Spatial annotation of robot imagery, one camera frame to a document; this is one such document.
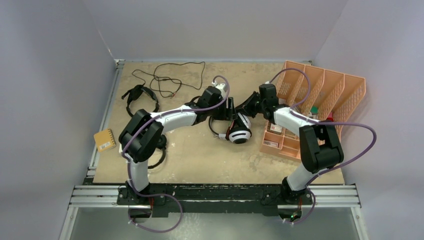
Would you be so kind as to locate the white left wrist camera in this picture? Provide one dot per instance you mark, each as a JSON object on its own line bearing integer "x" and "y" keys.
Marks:
{"x": 222, "y": 86}

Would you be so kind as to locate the white and black headphones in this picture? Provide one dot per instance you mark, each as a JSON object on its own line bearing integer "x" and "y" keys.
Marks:
{"x": 238, "y": 131}

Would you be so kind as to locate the black headband headset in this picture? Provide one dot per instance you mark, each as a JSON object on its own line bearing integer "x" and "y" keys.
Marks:
{"x": 138, "y": 97}

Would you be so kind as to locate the white box in front tray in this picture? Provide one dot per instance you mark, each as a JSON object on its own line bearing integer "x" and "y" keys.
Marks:
{"x": 270, "y": 143}

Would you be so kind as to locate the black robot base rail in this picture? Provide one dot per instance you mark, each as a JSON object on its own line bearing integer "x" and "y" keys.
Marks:
{"x": 217, "y": 198}

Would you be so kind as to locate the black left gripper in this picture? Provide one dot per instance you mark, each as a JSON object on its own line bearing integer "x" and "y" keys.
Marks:
{"x": 227, "y": 114}

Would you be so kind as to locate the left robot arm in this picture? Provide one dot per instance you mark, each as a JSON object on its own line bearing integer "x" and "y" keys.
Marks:
{"x": 141, "y": 136}

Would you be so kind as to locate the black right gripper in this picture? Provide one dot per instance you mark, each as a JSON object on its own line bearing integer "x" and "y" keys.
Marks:
{"x": 246, "y": 106}

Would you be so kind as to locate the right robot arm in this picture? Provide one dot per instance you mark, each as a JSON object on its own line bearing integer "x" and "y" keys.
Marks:
{"x": 320, "y": 147}

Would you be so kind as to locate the green cap object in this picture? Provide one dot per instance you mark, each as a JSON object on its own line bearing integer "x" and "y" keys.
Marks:
{"x": 314, "y": 110}

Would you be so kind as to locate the large white staples box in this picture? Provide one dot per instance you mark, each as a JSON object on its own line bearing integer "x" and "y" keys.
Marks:
{"x": 276, "y": 129}

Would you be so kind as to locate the black over-ear headphones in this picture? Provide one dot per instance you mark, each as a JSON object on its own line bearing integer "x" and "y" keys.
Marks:
{"x": 161, "y": 152}

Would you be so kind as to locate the peach plastic file organizer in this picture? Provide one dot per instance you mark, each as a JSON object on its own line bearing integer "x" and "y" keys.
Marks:
{"x": 328, "y": 90}

